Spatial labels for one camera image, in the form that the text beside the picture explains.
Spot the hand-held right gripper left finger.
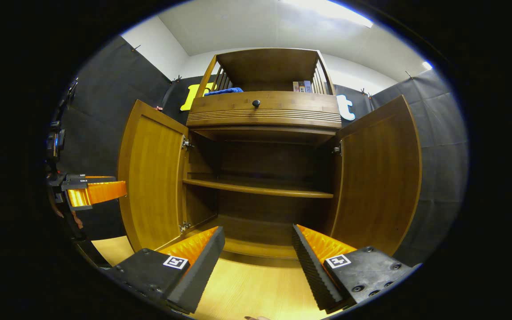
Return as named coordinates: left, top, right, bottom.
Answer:
left=105, top=226, right=225, bottom=314

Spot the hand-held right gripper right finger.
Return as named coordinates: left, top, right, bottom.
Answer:
left=292, top=224, right=416, bottom=312

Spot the wooden shoe cabinet door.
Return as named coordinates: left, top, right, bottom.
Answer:
left=117, top=100, right=190, bottom=252
left=329, top=95, right=422, bottom=257

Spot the wooden double-door shoe cabinet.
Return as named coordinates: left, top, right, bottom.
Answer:
left=117, top=48, right=422, bottom=260

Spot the wooden cabinet shelf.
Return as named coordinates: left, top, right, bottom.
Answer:
left=183, top=178, right=334, bottom=199

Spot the wooden cabinet drawer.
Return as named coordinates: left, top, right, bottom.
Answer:
left=186, top=91, right=342, bottom=130

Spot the black backdrop cloth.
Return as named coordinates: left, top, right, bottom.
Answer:
left=54, top=36, right=469, bottom=267

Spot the blue cloth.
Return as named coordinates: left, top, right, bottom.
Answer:
left=204, top=87, right=244, bottom=96

